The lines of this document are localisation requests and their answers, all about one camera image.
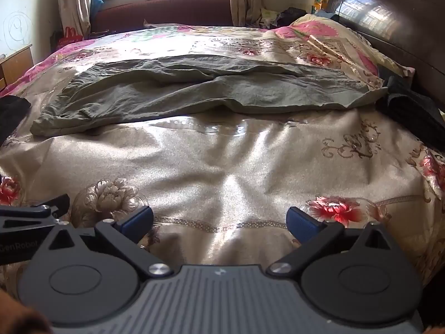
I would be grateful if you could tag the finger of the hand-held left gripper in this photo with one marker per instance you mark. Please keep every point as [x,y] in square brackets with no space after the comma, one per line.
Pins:
[31,213]
[31,226]

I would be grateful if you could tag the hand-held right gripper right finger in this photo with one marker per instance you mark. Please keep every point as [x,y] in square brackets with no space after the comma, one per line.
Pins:
[299,223]

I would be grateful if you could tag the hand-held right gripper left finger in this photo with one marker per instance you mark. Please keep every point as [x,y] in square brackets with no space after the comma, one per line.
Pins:
[139,220]

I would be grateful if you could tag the grey-green pants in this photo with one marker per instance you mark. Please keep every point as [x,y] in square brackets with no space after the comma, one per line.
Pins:
[208,90]

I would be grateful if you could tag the floral satin bedspread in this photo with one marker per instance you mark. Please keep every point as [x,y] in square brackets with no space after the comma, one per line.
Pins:
[222,167]

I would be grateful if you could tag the small black cloth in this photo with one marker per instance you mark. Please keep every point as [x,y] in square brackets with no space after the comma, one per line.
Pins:
[12,114]

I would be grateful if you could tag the wooden desk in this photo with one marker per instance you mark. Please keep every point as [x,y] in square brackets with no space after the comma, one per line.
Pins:
[17,64]

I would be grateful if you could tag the red bag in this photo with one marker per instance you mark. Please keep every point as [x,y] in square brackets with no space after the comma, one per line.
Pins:
[69,34]

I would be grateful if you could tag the floral pillow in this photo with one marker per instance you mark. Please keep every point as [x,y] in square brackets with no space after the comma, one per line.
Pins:
[313,28]

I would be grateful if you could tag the black clothes pile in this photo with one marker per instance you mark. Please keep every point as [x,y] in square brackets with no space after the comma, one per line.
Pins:
[292,15]

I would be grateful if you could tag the crumpled paper bags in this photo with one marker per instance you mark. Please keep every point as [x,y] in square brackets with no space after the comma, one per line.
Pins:
[269,17]

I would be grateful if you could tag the maroon sofa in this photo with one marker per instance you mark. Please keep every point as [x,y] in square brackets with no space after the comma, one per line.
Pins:
[167,12]

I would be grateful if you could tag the blue cloth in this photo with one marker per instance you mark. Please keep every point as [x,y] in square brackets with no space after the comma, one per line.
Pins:
[325,14]

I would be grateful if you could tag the blue plastic bag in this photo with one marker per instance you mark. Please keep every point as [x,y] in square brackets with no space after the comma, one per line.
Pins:
[96,5]

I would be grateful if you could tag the yellow bag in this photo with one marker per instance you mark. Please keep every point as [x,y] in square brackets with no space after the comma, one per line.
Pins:
[320,0]

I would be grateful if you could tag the dark wooden headboard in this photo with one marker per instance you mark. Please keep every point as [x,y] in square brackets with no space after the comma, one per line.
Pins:
[399,17]

